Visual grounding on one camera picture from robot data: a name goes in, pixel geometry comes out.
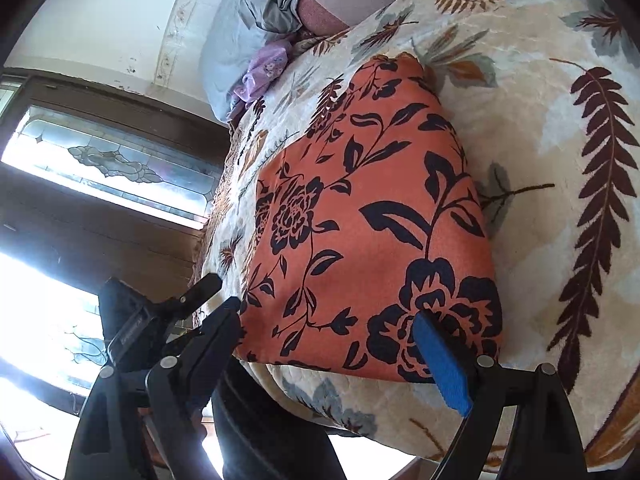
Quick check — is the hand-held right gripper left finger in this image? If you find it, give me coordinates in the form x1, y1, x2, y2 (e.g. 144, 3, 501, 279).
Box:
64, 296, 245, 480

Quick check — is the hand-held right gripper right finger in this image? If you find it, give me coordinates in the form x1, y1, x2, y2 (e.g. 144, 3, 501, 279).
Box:
412, 309, 589, 480

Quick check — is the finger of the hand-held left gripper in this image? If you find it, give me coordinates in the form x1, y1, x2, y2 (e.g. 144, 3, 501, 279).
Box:
159, 273, 224, 317

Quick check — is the orange black floral garment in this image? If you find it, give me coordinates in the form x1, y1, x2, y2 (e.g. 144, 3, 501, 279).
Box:
234, 54, 504, 385

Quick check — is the person's dark trouser leg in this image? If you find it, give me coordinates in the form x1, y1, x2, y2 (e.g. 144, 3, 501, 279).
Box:
210, 359, 352, 480

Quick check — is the patterned glass window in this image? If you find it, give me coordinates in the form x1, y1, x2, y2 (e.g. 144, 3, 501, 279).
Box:
0, 85, 217, 411

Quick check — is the purple floral cloth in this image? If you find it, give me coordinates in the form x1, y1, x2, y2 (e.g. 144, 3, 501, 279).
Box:
231, 42, 292, 109

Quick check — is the cream leaf print blanket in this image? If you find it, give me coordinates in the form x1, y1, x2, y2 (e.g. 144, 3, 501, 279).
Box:
187, 0, 640, 472

